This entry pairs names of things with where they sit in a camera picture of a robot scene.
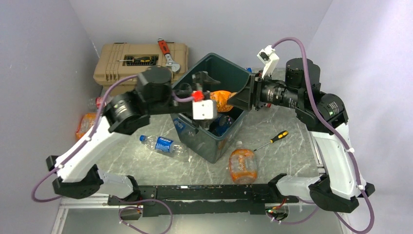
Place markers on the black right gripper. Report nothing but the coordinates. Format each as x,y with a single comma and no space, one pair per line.
244,98

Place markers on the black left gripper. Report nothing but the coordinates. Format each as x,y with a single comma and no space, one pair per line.
201,78

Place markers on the Pepsi bottle blue cap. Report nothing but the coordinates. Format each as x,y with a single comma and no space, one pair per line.
221,124

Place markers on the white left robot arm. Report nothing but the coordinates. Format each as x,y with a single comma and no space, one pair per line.
79,177

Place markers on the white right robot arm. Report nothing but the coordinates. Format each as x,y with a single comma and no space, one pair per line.
325,117

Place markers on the dark green plastic bin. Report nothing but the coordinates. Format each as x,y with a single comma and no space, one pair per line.
203,142

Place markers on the black yellow screwdriver on table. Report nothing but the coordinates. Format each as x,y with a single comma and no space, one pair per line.
278,137

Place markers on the clear Pepsi bottle blue label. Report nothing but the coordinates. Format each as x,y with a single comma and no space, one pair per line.
163,145

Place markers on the large orange bottle front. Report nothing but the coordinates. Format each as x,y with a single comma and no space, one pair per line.
242,165

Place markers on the black yellow screwdriver in toolbox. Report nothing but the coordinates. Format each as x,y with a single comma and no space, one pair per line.
140,59

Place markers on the clear bottle red label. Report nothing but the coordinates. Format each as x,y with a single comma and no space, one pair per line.
95,103

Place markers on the crushed orange bottle left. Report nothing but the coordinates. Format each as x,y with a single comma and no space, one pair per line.
85,124

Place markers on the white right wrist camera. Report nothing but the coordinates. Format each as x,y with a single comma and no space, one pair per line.
270,60

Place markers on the red handled adjustable wrench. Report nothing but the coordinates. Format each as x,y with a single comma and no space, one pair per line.
170,63

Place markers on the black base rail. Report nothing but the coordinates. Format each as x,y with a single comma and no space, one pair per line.
207,199

